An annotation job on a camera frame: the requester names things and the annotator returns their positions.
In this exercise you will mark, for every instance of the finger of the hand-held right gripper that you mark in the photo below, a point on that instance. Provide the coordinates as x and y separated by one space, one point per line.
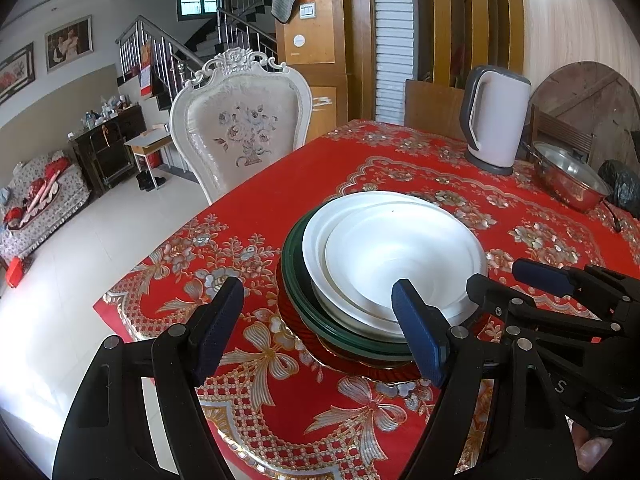
487 292
545 275

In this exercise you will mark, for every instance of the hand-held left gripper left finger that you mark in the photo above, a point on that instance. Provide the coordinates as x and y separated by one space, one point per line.
220 330

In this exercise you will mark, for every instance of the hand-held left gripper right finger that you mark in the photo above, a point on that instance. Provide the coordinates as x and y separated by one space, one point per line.
420 335

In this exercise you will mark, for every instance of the red scalloped plate with sticker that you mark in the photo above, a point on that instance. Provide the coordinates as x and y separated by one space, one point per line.
380 370

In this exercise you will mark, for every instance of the green plastic bowl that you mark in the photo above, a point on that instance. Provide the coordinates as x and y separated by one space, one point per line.
295 280

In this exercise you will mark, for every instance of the white smooth bowl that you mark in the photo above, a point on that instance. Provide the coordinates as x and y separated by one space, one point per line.
400 245

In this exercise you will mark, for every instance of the cream ribbed plastic bowl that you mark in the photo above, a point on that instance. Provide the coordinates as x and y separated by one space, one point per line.
311 245

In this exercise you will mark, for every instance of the person's right hand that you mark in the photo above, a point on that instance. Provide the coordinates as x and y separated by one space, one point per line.
595 455

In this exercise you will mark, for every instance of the steel pot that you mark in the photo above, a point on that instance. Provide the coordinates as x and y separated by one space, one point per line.
570 195

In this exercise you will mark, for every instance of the black plastic bag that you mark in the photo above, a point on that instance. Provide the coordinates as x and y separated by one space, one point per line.
620 185

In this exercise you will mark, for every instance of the red floral tablecloth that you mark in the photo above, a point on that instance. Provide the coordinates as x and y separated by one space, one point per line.
310 410

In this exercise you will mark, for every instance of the white electric kettle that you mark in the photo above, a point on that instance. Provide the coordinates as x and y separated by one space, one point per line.
500 120

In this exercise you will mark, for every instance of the black shoes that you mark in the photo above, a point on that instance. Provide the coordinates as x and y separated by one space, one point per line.
147 181

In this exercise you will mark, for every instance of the round wooden tabletop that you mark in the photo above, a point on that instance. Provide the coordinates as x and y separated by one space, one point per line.
600 110

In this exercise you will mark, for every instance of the brown wooden board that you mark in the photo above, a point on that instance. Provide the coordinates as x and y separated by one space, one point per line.
432 110

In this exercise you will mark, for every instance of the white carved floral chair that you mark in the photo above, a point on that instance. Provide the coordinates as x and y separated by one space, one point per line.
240 130

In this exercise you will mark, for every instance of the small wooden desk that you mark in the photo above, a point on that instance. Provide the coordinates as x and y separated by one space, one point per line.
147 142

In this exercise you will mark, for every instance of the dark wooden cabinet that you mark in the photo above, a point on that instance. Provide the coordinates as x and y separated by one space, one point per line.
110 155

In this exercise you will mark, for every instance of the red box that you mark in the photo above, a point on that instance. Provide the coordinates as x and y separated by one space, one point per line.
15 272

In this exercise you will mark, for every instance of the floral covered sofa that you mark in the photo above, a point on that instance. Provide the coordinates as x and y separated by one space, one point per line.
45 200

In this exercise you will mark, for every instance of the red hanging calendar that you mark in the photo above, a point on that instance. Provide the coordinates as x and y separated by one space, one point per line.
146 67

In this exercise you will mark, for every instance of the white louvre shutter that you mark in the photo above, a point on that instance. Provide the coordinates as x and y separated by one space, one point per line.
392 35

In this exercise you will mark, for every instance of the staircase with steel railing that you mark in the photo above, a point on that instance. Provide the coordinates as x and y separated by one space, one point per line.
220 42

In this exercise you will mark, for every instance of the brown wooden door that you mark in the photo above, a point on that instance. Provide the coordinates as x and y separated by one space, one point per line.
327 45

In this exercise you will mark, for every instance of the framed portrait photo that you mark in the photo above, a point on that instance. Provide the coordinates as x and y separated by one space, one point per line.
69 44

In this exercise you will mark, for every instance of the long framed floral painting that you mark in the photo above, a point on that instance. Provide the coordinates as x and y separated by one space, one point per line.
15 75

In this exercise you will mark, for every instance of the white light switch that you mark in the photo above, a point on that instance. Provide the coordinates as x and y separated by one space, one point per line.
308 10

